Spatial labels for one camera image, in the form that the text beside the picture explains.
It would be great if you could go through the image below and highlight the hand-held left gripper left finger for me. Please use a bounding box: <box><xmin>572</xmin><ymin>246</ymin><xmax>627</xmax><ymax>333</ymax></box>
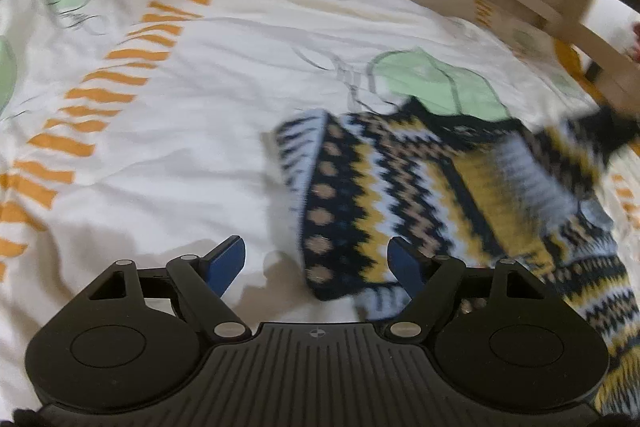
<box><xmin>87</xmin><ymin>235</ymin><xmax>251</xmax><ymax>343</ymax></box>

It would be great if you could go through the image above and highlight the white printed duvet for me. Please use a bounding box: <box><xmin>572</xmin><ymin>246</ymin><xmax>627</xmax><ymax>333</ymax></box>
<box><xmin>0</xmin><ymin>0</ymin><xmax>640</xmax><ymax>408</ymax></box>

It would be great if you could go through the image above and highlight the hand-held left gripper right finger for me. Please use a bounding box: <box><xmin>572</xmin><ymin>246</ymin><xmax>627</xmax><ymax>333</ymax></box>
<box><xmin>385</xmin><ymin>237</ymin><xmax>548</xmax><ymax>343</ymax></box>

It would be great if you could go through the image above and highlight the patterned knit sweater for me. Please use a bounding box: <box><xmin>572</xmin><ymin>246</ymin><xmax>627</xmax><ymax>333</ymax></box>
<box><xmin>272</xmin><ymin>97</ymin><xmax>640</xmax><ymax>418</ymax></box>

